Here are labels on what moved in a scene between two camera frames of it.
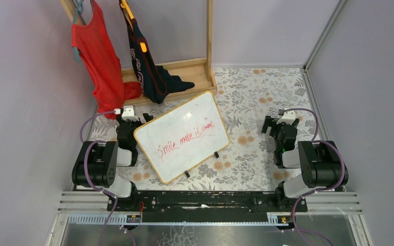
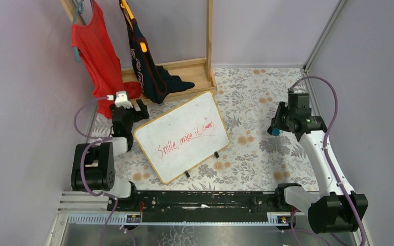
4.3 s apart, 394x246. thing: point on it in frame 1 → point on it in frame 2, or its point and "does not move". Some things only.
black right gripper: [278, 127] → [278, 118]
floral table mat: [245, 96] does not move
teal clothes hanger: [79, 10] does not move
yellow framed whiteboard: [179, 139] does not move
